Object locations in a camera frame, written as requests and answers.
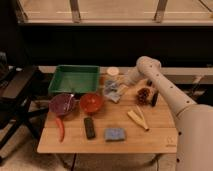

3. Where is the light blue towel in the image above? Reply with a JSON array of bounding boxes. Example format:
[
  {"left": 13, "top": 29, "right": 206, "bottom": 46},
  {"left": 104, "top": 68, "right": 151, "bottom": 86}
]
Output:
[{"left": 103, "top": 80, "right": 121, "bottom": 103}]

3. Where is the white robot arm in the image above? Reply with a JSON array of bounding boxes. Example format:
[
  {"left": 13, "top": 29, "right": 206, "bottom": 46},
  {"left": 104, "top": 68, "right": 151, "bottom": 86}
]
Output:
[{"left": 122, "top": 56, "right": 213, "bottom": 171}]

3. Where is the small dark object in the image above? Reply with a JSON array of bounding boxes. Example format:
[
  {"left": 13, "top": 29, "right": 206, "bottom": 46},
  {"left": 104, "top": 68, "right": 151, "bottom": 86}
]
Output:
[{"left": 147, "top": 80, "right": 153, "bottom": 86}]

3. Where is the brown pine cone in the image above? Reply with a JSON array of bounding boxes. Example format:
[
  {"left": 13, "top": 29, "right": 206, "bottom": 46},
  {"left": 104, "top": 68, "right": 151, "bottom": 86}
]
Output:
[{"left": 137, "top": 88, "right": 150, "bottom": 105}]

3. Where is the clear jar white lid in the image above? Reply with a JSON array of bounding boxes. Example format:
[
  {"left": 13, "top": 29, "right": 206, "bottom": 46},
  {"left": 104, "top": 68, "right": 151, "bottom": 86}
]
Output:
[{"left": 106, "top": 67, "right": 119, "bottom": 81}]

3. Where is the black brush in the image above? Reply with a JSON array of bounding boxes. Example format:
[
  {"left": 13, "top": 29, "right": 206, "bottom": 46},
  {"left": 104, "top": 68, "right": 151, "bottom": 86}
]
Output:
[{"left": 151, "top": 92, "right": 159, "bottom": 107}]

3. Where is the red bowl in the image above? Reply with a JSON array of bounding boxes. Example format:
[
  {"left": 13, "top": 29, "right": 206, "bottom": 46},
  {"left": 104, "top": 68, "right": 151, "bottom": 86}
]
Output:
[{"left": 79, "top": 93, "right": 104, "bottom": 115}]

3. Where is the blue sponge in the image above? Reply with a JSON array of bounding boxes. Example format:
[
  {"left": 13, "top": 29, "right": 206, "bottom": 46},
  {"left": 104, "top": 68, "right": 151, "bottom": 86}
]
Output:
[{"left": 104, "top": 128, "right": 126, "bottom": 141}]

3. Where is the green plastic tray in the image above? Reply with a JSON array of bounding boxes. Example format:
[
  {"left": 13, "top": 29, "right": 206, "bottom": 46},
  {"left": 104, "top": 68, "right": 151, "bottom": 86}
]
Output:
[{"left": 48, "top": 65, "right": 100, "bottom": 94}]

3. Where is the black remote control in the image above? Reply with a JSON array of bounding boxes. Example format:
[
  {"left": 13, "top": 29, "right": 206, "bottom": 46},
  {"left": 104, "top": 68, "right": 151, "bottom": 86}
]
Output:
[{"left": 84, "top": 117, "right": 96, "bottom": 139}]

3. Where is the metal spoon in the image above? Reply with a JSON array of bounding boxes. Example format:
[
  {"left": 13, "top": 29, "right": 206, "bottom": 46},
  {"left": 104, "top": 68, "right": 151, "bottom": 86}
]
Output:
[{"left": 63, "top": 89, "right": 75, "bottom": 114}]

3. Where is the purple bowl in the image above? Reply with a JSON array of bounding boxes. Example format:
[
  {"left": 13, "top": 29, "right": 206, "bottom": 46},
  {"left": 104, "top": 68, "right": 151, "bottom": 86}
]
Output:
[{"left": 48, "top": 93, "right": 77, "bottom": 119}]

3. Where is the red chili pepper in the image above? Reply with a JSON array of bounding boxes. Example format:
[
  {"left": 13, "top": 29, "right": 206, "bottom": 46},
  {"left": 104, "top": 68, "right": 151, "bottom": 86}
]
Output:
[{"left": 55, "top": 117, "right": 65, "bottom": 142}]

